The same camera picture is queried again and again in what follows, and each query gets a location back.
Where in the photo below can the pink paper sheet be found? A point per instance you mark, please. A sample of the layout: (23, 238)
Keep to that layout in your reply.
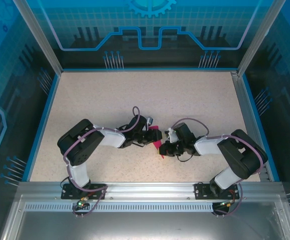
(156, 145)

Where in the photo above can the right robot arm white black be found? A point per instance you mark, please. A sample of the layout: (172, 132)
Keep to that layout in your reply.
(207, 147)

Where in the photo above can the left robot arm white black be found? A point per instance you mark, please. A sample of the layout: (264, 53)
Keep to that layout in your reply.
(112, 137)

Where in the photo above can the metal tray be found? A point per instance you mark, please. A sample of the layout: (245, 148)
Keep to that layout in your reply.
(147, 227)

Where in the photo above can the blue table edge strip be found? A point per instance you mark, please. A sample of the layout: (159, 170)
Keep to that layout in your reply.
(261, 112)
(40, 127)

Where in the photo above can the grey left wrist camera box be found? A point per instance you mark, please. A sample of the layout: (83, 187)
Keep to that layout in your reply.
(150, 120)

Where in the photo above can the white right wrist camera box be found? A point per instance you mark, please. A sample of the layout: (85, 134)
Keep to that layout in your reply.
(171, 134)

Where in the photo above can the aluminium mounting rail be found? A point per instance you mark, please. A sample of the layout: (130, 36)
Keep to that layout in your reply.
(149, 190)

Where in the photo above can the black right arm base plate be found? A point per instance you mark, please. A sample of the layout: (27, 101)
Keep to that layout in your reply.
(202, 191)

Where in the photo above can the aluminium side rail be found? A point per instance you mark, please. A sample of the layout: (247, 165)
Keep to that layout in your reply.
(247, 115)

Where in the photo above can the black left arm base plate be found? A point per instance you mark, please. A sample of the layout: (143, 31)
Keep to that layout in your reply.
(69, 191)

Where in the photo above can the aluminium frame post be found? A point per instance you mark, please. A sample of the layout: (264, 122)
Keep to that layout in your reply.
(261, 37)
(38, 37)

